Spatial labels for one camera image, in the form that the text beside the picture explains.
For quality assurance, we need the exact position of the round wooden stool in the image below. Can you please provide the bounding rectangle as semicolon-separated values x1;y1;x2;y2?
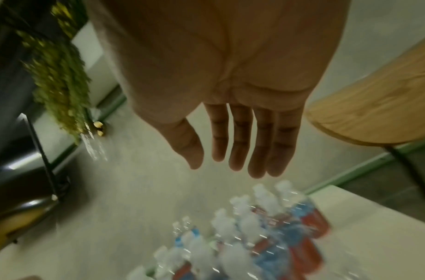
305;36;425;200

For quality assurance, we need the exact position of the green leafy plant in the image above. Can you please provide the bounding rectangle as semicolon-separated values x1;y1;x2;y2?
16;0;92;145

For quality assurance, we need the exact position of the person's right hand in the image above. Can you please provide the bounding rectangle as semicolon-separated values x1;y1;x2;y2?
86;0;350;179

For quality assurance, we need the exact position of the clear glass vase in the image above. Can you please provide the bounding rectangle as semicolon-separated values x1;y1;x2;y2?
79;107;110;162

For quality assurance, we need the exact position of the dark chair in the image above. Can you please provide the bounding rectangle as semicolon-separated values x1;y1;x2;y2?
0;113;72;244

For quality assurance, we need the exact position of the pack of clear water bottles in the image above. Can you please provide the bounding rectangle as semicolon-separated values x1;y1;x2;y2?
126;180;369;280

